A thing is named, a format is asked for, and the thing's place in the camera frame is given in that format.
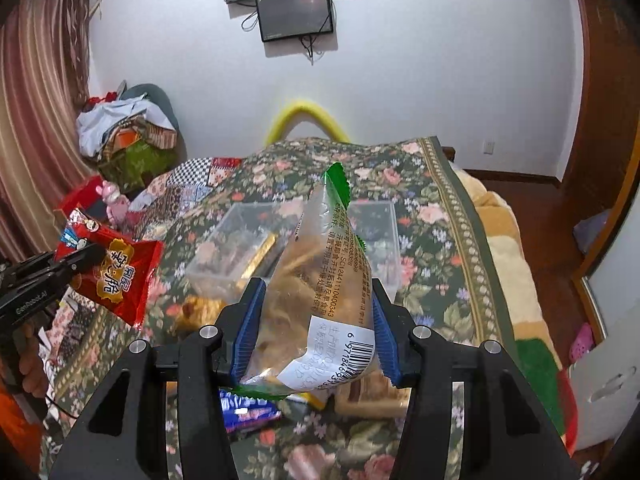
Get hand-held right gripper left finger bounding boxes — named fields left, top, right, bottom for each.
left=47, top=276, right=267, bottom=480

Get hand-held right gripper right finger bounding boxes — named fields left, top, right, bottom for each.
left=370, top=276, right=593, bottom=480

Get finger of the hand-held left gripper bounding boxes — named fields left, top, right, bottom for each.
left=2, top=242, right=107, bottom=288

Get red snack packet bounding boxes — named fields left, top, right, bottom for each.
left=54, top=208, right=166, bottom=330

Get clear green-edged snack packet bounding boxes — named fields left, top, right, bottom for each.
left=232, top=162, right=387, bottom=402

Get clear plastic container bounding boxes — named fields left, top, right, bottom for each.
left=186, top=200, right=402, bottom=307

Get person's left hand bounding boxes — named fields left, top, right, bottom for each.
left=12, top=322, right=51, bottom=397

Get brown pastry packet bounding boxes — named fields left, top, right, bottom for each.
left=172, top=296, right=229, bottom=337

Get tan bread packet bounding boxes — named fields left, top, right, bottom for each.
left=334, top=375, right=414, bottom=419

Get pink plush toy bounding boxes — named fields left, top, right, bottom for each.
left=95, top=181, right=134, bottom=226

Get red bag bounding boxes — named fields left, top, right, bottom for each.
left=54, top=175, right=107, bottom=221

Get gold wrapped snack bar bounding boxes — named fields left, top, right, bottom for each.
left=239, top=233, right=279, bottom=281

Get blue snack packet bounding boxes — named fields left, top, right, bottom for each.
left=219, top=390, right=282, bottom=434

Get yellow snack packet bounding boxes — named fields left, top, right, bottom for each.
left=287, top=390, right=334, bottom=412

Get green printed bag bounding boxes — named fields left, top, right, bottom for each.
left=97, top=141, right=177, bottom=195

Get patchwork quilt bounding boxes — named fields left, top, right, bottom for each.
left=130, top=156, right=244, bottom=241

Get pile of clothes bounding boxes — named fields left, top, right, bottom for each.
left=76, top=99, right=167, bottom=157

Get beige fleece blanket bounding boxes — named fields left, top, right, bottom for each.
left=452, top=167, right=579, bottom=456

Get striped brown curtain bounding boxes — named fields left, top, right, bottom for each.
left=0, top=0, right=104, bottom=261

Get grey cushion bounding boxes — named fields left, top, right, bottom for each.
left=120, top=83, right=177, bottom=132

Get pink clog shoe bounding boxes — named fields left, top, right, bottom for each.
left=570, top=323, right=596, bottom=364

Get yellow foam tube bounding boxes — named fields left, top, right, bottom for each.
left=263, top=101, right=354, bottom=145

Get grey cloth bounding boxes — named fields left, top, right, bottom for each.
left=572, top=210, right=612, bottom=254

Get small black monitor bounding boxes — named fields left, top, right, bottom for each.
left=256, top=0, right=335, bottom=43

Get wooden wardrobe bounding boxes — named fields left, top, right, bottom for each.
left=554, top=0, right=640, bottom=332

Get thin black cable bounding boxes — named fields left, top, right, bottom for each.
left=44, top=394, right=78, bottom=417

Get black hanging cables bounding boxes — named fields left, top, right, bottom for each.
left=299, top=34, right=327, bottom=66

